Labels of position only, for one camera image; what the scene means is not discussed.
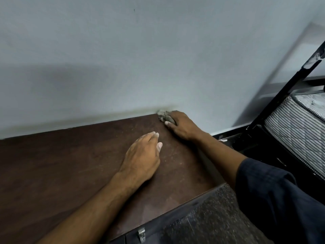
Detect metal cabinet handle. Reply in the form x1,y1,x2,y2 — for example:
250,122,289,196
137,227,147,244

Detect person's left forearm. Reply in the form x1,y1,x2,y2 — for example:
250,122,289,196
35,172,143,244

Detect black metal bed frame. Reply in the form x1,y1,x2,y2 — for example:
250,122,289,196
218,40,325,204

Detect person's right hand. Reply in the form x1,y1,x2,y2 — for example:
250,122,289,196
164,110,205,143

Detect grey cleaning cloth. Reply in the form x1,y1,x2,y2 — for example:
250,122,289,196
157,109,177,126

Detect brown wooden cabinet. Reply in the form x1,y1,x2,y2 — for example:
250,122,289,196
0,113,227,244

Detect person's left hand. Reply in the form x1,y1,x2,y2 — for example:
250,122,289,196
116,131,163,189

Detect grey striped mattress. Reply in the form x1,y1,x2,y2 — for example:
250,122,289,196
263,89,325,181

